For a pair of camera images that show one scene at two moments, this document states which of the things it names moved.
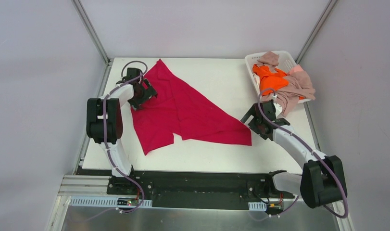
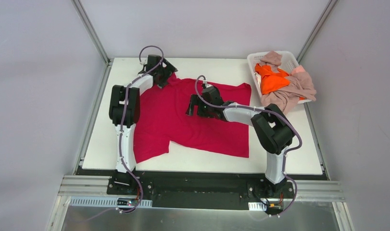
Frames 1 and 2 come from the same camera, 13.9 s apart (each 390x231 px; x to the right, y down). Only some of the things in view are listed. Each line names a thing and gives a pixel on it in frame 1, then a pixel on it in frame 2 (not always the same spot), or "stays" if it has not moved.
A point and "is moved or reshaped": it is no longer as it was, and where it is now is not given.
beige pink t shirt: [299, 86] stays
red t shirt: [175, 109] is moved or reshaped
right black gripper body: [255, 120] to [196, 106]
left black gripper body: [145, 94] to [167, 74]
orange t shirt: [269, 79] stays
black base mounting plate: [197, 189] stays
